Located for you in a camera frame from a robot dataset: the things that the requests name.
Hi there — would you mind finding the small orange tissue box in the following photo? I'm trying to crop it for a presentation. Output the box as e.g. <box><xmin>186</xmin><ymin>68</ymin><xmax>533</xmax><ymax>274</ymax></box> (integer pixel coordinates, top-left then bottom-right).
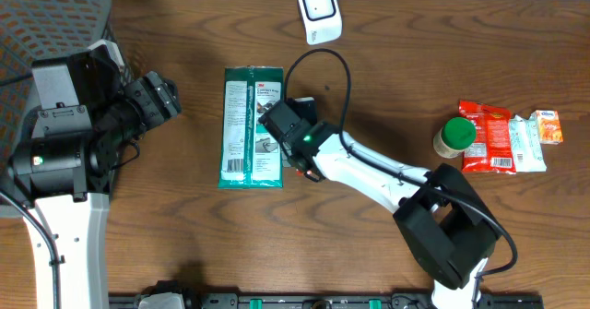
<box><xmin>531</xmin><ymin>110</ymin><xmax>563</xmax><ymax>145</ymax></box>

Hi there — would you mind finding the grey plastic mesh basket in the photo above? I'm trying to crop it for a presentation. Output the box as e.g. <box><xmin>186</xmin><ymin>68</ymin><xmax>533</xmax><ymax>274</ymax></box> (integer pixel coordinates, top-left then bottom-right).
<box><xmin>1</xmin><ymin>0</ymin><xmax>116</xmax><ymax>194</ymax></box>

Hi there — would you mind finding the white barcode scanner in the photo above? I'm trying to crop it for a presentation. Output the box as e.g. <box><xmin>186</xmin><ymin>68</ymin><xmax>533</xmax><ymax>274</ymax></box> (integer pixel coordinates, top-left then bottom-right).
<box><xmin>298</xmin><ymin>0</ymin><xmax>343</xmax><ymax>45</ymax></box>

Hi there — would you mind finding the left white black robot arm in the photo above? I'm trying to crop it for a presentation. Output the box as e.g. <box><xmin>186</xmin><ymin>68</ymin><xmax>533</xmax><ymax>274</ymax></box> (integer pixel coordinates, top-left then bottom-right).
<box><xmin>1</xmin><ymin>69</ymin><xmax>182</xmax><ymax>308</ymax></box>

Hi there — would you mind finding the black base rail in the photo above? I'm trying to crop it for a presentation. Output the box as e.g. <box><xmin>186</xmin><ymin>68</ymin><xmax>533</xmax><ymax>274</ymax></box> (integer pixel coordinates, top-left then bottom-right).
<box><xmin>110</xmin><ymin>291</ymin><xmax>545</xmax><ymax>309</ymax></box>

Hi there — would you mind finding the green lid glass jar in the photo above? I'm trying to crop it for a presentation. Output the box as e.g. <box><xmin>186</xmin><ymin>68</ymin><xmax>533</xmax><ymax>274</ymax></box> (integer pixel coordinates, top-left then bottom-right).
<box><xmin>432</xmin><ymin>117</ymin><xmax>477</xmax><ymax>159</ymax></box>

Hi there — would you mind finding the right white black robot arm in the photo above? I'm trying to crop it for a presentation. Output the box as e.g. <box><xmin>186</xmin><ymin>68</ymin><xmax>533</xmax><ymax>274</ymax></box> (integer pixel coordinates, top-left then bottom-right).
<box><xmin>271</xmin><ymin>120</ymin><xmax>505</xmax><ymax>308</ymax></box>

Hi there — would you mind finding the orange red snack bag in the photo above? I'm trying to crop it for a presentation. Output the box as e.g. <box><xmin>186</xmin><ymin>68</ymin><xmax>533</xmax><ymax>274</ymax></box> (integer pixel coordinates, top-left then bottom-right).
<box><xmin>459</xmin><ymin>101</ymin><xmax>516</xmax><ymax>174</ymax></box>

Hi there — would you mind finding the mint green wipes pack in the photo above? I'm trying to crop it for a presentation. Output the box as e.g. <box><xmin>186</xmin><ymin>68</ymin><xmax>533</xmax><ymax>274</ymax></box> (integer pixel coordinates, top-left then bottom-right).
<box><xmin>509</xmin><ymin>115</ymin><xmax>547</xmax><ymax>172</ymax></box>

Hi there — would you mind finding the green white gloves package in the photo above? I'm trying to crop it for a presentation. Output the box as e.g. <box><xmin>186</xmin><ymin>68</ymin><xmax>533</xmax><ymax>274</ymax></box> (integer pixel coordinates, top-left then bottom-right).
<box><xmin>218</xmin><ymin>66</ymin><xmax>284</xmax><ymax>189</ymax></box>

